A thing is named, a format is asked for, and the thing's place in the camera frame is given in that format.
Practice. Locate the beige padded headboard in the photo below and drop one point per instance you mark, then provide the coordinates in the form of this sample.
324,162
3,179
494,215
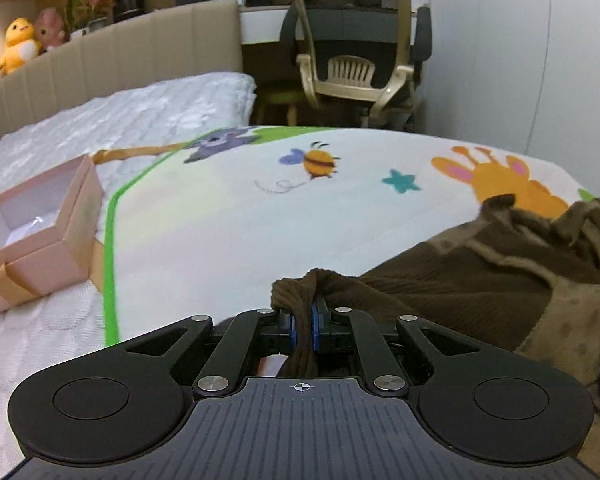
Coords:
178,42

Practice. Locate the cartoon animal print blanket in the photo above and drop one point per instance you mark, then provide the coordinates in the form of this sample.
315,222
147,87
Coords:
213,222

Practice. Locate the pink cardboard gift box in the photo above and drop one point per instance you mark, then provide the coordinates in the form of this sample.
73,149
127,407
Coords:
47,231

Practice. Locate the potted plant with pink flowers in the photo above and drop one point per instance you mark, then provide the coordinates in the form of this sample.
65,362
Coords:
84,16

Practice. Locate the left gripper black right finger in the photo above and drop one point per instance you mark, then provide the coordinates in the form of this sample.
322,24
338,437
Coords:
343,334

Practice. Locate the black round appliance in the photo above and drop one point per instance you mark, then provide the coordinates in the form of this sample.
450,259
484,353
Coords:
123,10

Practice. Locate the small wooden stool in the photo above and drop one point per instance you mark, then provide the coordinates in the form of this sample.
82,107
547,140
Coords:
280,93

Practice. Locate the yellow duck plush toy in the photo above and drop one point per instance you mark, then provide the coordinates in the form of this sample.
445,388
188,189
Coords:
20,46

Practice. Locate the beige mesh office chair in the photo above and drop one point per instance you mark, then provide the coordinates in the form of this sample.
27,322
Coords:
368,52

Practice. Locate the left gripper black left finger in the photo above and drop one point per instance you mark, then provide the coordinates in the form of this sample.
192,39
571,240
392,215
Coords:
251,337

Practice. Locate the pink plush toy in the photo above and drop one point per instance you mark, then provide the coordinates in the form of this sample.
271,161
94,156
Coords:
50,29

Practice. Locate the brown dotted knit garment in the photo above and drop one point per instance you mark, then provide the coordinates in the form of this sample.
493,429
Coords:
511,278

